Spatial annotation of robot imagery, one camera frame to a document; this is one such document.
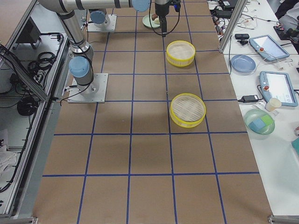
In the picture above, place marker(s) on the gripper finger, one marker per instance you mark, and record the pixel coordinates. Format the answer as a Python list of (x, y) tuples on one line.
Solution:
[(163, 25)]

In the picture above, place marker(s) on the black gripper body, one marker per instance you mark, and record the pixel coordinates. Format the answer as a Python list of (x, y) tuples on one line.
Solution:
[(160, 9)]

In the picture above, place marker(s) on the white steamed bun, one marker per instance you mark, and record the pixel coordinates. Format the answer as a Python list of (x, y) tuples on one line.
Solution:
[(156, 21)]

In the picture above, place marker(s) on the brown steamed bun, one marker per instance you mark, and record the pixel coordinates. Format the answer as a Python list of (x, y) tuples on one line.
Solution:
[(154, 16)]

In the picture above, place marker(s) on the yellow bamboo steamer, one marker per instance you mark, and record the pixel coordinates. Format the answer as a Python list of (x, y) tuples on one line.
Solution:
[(187, 110), (180, 53)]

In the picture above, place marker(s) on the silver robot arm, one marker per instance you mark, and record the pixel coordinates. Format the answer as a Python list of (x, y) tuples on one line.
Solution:
[(138, 5), (82, 52)]

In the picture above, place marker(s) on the light green plate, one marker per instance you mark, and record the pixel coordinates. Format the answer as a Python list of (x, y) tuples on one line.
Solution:
[(148, 22)]

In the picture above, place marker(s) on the black webcam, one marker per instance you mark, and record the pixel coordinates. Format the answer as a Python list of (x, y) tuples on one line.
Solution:
[(242, 38)]

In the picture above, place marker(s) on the blue plate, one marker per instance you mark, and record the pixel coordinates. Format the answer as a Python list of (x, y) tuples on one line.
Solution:
[(243, 64)]

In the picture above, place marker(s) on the teach pendant upper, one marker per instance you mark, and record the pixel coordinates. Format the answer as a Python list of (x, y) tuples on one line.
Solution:
[(268, 48)]

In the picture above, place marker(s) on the teach pendant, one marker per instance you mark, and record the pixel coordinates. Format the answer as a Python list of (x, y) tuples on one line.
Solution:
[(268, 48), (278, 85)]

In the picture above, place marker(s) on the black power adapter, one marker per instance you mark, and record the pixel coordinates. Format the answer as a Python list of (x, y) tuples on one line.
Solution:
[(249, 99)]

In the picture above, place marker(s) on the teach pendant lower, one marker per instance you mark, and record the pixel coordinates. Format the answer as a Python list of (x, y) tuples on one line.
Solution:
[(278, 85)]

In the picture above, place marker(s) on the paper cup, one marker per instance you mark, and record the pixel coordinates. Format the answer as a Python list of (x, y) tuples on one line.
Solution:
[(273, 104)]

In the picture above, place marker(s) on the blue sponge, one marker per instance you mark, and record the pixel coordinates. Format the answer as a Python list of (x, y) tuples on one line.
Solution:
[(256, 125)]

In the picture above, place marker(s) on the green glass bowl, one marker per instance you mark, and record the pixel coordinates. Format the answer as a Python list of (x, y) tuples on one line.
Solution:
[(257, 113)]

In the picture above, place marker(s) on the green sponge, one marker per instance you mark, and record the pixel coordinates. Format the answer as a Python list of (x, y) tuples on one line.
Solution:
[(267, 119)]

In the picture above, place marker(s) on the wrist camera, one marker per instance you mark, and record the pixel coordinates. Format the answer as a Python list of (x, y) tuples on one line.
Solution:
[(176, 4)]

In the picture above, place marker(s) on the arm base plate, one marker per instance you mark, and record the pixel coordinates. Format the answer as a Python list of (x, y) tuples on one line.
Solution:
[(103, 23), (96, 92)]

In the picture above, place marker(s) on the aluminium frame post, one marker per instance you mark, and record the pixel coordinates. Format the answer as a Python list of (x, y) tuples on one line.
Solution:
[(240, 5)]

